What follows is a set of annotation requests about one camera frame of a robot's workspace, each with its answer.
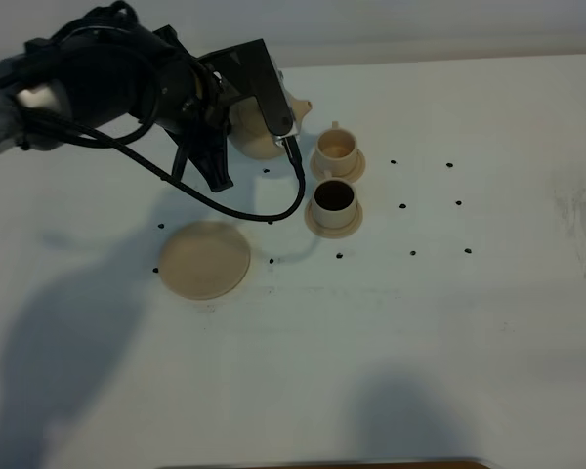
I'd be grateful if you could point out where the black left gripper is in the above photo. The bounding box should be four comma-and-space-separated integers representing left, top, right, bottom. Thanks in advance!
153, 24, 233, 192

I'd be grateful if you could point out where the beige teapot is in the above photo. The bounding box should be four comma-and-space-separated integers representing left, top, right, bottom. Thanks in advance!
229, 70, 313, 160

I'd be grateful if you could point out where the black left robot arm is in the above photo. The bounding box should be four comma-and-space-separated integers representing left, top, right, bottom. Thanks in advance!
0, 1, 233, 192

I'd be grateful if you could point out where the beige teapot saucer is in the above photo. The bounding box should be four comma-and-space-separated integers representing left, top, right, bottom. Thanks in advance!
158, 221, 251, 300

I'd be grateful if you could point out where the far beige teacup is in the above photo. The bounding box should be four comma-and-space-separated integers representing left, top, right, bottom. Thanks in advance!
314, 121, 358, 176

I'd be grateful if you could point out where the beige teacup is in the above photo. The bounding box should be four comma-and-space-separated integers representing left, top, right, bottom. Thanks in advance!
314, 121, 358, 176
311, 177, 357, 230

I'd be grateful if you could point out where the near beige teacup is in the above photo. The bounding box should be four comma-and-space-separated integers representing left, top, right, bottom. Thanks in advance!
311, 177, 357, 230

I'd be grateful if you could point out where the far beige cup saucer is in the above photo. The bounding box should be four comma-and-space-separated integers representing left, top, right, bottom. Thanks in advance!
310, 149, 366, 182

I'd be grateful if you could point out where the beige cup saucer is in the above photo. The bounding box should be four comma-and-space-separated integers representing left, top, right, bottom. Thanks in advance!
305, 202, 363, 239
310, 149, 366, 182

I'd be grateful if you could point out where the near beige cup saucer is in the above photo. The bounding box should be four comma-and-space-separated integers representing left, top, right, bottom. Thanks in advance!
305, 202, 363, 239

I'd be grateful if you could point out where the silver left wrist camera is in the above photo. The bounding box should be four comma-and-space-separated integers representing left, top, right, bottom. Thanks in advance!
198, 39, 299, 151

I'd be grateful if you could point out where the black braided camera cable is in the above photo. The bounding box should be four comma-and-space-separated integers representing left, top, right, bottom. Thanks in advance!
14, 107, 307, 220

